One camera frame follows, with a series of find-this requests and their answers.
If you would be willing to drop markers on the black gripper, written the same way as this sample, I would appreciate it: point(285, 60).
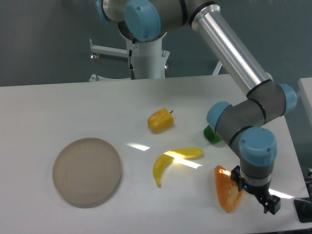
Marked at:
point(259, 187)

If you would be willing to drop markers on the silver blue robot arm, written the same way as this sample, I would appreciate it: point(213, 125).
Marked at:
point(143, 22)

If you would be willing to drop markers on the yellow toy banana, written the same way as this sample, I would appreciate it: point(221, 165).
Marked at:
point(159, 166)

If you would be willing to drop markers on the green toy pepper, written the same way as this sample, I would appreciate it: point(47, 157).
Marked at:
point(211, 136)

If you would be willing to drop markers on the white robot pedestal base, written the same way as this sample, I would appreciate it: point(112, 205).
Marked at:
point(146, 60)

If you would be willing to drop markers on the beige round plate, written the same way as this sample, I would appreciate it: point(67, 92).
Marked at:
point(87, 172)

